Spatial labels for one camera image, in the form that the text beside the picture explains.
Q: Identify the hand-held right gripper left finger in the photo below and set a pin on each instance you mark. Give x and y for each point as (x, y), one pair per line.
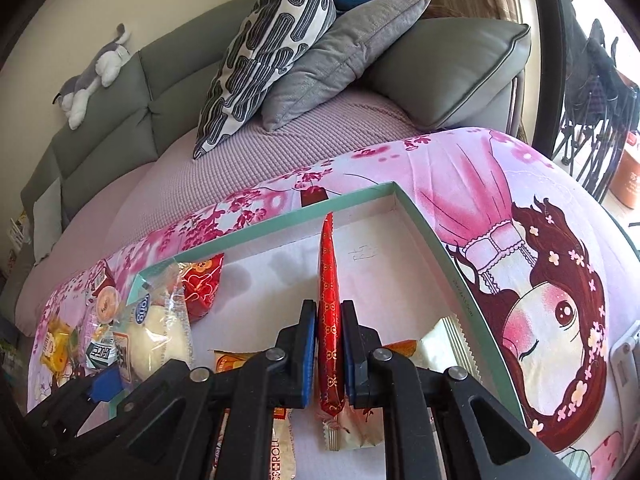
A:
(309, 360)

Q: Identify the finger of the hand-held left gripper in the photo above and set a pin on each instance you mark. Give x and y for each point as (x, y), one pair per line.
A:
(107, 385)

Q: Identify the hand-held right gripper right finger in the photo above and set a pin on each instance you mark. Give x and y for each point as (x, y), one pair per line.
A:
(350, 360)

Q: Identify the green white snack packet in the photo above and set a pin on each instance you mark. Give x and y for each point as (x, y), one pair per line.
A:
(102, 355)

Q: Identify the yellow snack packet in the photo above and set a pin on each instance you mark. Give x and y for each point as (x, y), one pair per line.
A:
(57, 345)

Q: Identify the clear steamed bun packet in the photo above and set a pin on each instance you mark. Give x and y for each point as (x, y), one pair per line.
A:
(155, 330)

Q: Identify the red gold patterned snack packet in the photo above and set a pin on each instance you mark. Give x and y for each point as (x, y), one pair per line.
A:
(330, 285)

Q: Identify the orange cake roll packet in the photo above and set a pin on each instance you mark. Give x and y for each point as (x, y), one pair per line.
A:
(285, 440)

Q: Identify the teal cardboard box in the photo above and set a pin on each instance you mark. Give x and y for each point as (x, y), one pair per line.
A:
(280, 270)

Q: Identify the red flower print snack packet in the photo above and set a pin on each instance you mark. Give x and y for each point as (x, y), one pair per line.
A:
(200, 285)

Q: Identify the small jelly cup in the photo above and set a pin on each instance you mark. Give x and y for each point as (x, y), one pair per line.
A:
(107, 302)

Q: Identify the small brown red packet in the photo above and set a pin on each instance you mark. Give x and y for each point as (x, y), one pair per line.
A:
(102, 277)

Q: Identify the light grey cushion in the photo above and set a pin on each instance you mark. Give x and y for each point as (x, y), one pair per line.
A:
(47, 220)

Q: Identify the printed cartoon blanket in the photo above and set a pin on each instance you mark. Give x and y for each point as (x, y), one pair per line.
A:
(500, 200)

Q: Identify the silver white device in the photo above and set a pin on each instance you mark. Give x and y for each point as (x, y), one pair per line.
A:
(625, 375)

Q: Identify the grey pillow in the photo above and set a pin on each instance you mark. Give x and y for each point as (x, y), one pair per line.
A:
(340, 60)

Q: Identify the black white patterned pillow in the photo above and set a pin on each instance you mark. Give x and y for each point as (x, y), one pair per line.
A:
(265, 60)

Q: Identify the grey white plush toy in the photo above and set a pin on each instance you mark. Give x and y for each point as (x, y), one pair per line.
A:
(95, 75)

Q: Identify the grey green sofa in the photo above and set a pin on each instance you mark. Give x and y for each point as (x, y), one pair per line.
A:
(175, 75)

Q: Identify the orange plant pot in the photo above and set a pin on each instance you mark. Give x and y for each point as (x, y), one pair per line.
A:
(630, 175)

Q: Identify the blue cushion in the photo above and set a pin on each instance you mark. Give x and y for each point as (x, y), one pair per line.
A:
(352, 0)

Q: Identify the dark clothes drying rack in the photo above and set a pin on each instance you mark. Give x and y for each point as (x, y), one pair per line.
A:
(595, 90)

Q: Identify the dark door frame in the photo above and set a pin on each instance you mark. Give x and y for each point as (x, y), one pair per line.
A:
(542, 60)

